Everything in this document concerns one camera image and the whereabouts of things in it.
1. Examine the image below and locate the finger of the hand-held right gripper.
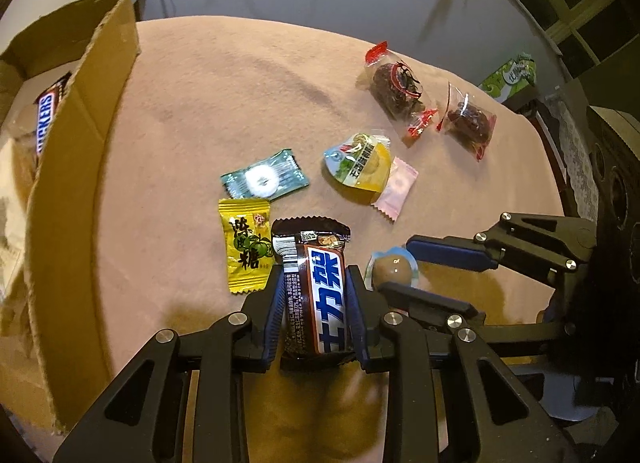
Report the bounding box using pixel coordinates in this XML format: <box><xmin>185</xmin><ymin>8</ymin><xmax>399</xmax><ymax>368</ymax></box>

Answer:
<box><xmin>376</xmin><ymin>282</ymin><xmax>571</xmax><ymax>359</ymax></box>
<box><xmin>405</xmin><ymin>212</ymin><xmax>598</xmax><ymax>289</ymax></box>

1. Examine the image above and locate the small dried date packet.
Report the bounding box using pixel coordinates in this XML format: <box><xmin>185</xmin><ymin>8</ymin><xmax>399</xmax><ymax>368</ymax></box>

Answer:
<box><xmin>436</xmin><ymin>82</ymin><xmax>498</xmax><ymax>161</ymax></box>

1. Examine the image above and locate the pink candy packet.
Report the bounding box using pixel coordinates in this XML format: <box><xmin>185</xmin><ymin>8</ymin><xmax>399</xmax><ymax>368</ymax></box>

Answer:
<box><xmin>371</xmin><ymin>157</ymin><xmax>420</xmax><ymax>223</ymax></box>

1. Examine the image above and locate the green mint candy packet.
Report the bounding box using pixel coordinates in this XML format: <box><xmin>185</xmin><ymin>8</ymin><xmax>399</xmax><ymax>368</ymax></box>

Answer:
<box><xmin>221</xmin><ymin>149</ymin><xmax>311</xmax><ymax>201</ymax></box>

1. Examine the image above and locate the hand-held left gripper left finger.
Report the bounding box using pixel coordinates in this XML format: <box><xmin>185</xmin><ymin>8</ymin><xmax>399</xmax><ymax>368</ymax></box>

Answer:
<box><xmin>52</xmin><ymin>270</ymin><xmax>286</xmax><ymax>463</ymax></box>

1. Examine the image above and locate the white window frame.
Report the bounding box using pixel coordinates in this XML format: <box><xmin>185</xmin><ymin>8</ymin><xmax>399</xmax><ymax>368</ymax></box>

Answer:
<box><xmin>495</xmin><ymin>0</ymin><xmax>640</xmax><ymax>89</ymax></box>

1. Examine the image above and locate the yellow candy packet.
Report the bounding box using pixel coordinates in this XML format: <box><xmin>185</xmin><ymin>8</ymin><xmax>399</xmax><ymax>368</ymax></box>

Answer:
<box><xmin>217</xmin><ymin>197</ymin><xmax>277</xmax><ymax>296</ymax></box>

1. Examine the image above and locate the pink tablecloth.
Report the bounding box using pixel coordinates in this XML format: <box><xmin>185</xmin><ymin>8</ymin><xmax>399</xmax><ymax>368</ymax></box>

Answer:
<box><xmin>0</xmin><ymin>16</ymin><xmax>571</xmax><ymax>463</ymax></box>

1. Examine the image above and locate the floral patterned cloth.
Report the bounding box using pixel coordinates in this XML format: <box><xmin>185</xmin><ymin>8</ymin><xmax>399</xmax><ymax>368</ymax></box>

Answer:
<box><xmin>547</xmin><ymin>93</ymin><xmax>601</xmax><ymax>219</ymax></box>

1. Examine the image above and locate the yellow jelly cup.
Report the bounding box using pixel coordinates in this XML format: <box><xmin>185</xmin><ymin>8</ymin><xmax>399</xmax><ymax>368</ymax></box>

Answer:
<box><xmin>322</xmin><ymin>130</ymin><xmax>393</xmax><ymax>193</ymax></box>

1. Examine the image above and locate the brown chocolate bar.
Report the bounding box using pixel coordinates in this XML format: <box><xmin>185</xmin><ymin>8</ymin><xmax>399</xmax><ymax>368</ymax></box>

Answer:
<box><xmin>270</xmin><ymin>216</ymin><xmax>357</xmax><ymax>369</ymax></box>
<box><xmin>31</xmin><ymin>72</ymin><xmax>73</xmax><ymax>179</ymax></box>

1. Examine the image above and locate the green tissue box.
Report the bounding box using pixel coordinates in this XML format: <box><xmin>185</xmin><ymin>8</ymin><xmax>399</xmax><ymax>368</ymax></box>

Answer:
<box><xmin>479</xmin><ymin>52</ymin><xmax>538</xmax><ymax>104</ymax></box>

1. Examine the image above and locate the large dried date packet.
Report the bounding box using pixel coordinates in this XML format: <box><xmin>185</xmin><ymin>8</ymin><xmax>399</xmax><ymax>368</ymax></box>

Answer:
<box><xmin>364</xmin><ymin>42</ymin><xmax>440</xmax><ymax>144</ymax></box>

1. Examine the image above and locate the cardboard box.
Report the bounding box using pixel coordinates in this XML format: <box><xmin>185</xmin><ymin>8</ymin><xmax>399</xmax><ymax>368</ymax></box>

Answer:
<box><xmin>0</xmin><ymin>0</ymin><xmax>142</xmax><ymax>436</ymax></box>

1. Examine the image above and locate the brown jelly cup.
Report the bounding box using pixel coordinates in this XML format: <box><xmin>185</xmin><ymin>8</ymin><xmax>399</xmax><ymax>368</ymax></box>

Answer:
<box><xmin>367</xmin><ymin>245</ymin><xmax>420</xmax><ymax>291</ymax></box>

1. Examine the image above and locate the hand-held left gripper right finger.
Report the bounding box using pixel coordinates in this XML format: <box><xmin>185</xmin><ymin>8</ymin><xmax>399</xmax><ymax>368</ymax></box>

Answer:
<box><xmin>345</xmin><ymin>265</ymin><xmax>581</xmax><ymax>463</ymax></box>

